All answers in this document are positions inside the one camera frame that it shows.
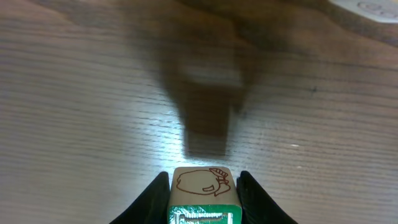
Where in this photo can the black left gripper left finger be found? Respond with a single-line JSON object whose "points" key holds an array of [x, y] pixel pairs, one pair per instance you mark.
{"points": [[150, 207]]}

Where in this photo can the red letter U block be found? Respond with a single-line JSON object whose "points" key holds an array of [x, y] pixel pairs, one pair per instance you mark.
{"points": [[383, 11]]}

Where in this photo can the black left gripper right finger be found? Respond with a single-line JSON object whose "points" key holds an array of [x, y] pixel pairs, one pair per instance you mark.
{"points": [[258, 206]]}

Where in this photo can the green letter N block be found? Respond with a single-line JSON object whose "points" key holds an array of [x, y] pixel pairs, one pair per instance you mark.
{"points": [[204, 195]]}

